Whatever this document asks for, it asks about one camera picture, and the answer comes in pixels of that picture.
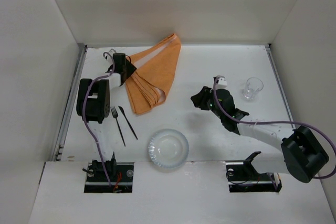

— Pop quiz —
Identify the orange cloth napkin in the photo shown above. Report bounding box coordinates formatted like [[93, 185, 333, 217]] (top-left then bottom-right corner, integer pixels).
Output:
[[125, 34, 181, 115]]

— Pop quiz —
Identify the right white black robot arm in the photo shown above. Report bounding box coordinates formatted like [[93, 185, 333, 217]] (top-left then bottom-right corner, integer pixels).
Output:
[[191, 86, 329, 183]]

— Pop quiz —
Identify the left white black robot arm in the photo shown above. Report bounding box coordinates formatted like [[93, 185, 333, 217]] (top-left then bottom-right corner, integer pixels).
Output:
[[76, 52, 137, 179]]

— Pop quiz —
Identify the clear plastic cup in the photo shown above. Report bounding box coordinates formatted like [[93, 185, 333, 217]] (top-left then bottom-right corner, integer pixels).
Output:
[[243, 77, 264, 100]]

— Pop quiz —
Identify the black plastic knife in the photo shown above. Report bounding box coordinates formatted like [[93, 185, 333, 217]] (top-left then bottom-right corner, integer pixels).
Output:
[[118, 106, 138, 140]]

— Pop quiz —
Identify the black plastic fork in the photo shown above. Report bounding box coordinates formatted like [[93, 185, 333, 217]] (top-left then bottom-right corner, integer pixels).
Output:
[[110, 106, 126, 147]]

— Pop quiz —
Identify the clear plastic plate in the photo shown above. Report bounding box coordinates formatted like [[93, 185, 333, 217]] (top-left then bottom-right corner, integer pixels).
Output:
[[148, 129, 189, 170]]

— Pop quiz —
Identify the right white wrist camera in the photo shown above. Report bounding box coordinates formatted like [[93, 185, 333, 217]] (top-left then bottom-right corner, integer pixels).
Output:
[[214, 76, 227, 89]]

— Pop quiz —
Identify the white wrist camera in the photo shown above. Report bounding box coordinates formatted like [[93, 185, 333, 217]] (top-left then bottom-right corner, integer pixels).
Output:
[[214, 76, 227, 89], [104, 48, 117, 60]]

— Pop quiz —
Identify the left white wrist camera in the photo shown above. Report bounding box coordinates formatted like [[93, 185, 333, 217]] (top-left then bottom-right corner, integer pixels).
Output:
[[104, 48, 117, 60]]

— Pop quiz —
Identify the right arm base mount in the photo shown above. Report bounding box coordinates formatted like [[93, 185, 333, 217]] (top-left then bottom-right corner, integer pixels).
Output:
[[225, 151, 282, 193]]

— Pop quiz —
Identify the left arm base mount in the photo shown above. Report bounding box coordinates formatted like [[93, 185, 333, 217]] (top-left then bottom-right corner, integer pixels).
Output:
[[82, 162, 134, 194]]

